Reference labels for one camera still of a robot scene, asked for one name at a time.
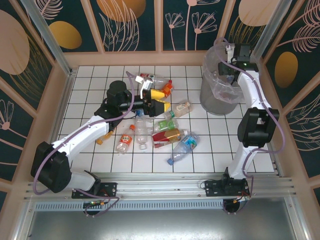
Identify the small blue label bottle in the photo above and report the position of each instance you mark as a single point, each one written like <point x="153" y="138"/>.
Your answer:
<point x="139" y="113"/>

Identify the beige drink green cap bottle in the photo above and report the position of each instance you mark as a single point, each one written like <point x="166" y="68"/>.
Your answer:
<point x="183" y="108"/>

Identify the metal mesh waste bin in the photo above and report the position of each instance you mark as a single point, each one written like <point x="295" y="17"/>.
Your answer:
<point x="215" y="105"/>

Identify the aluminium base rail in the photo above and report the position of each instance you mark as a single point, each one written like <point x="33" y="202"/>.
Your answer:
<point x="160" y="186"/>

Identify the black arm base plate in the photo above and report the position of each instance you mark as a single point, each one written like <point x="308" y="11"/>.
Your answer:
<point x="110" y="187"/>
<point x="212" y="188"/>

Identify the red gold label bottle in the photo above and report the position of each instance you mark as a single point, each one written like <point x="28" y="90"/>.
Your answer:
<point x="166" y="137"/>

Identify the red white label water bottle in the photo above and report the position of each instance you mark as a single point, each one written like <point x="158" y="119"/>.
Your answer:
<point x="158" y="80"/>

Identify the clear plastic bin liner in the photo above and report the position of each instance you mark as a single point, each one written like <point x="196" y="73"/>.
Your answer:
<point x="225" y="92"/>

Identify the orange label red cap bottle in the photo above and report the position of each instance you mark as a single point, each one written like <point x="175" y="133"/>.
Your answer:
<point x="168" y="88"/>

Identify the aluminium corner post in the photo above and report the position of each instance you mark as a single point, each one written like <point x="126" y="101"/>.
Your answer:
<point x="268" y="27"/>
<point x="50" y="42"/>

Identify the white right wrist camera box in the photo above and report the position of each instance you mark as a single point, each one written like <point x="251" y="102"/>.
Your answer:
<point x="228" y="51"/>

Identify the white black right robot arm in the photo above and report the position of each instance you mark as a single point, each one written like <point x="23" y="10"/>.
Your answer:
<point x="252" y="87"/>

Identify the small circuit board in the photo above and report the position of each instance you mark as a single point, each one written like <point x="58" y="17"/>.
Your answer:
<point x="93" y="203"/>

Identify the large blue label water bottle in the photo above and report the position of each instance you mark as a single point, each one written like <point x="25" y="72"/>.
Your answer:
<point x="186" y="145"/>

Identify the orange cap clear bottle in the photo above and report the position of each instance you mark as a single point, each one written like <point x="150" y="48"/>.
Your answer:
<point x="125" y="140"/>

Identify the orange juice bottle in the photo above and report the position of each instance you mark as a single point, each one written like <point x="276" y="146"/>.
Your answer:
<point x="105" y="137"/>

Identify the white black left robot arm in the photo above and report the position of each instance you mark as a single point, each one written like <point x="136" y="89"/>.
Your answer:
<point x="82" y="132"/>

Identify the clear unlabelled bottle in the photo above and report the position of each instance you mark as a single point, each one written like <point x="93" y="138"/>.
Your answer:
<point x="140" y="132"/>

